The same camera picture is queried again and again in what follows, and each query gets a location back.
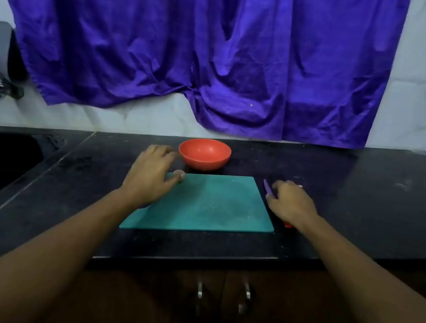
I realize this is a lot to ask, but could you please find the person's left hand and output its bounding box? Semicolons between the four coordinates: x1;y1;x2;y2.
117;141;189;215

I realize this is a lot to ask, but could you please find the person's right hand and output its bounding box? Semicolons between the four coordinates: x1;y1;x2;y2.
262;179;324;234

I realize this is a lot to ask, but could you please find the red-handled kitchen knife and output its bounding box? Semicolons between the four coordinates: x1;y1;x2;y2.
258;178;298;230

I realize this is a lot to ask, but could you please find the orange bowl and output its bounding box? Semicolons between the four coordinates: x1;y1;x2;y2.
176;135;233;175

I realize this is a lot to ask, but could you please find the teal plastic cutting board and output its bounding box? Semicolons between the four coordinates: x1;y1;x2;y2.
120;163;281;245

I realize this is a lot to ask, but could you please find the person's left forearm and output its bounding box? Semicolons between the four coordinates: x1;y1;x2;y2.
0;174;144;323

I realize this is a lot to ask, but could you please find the person's right forearm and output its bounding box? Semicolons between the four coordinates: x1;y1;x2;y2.
287;213;426;323

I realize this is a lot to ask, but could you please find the dark kitchen sink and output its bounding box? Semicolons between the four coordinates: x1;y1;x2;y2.
0;128;68;220

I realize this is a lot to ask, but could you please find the purple cloth curtain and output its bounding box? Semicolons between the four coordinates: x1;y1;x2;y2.
0;0;412;154

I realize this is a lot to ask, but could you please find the metal faucet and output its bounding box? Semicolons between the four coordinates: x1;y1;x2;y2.
0;54;29;103

